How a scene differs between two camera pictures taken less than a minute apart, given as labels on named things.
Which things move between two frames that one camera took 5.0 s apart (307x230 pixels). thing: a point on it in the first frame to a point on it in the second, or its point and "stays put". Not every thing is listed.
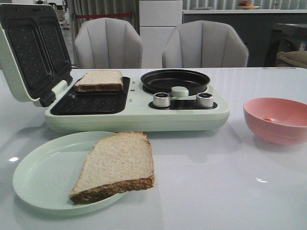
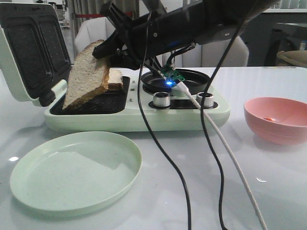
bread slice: [118, 163] to [88, 75]
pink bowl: [276, 121] stays put
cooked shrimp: [266, 119] stays put
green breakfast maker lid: [34, 55] stays put
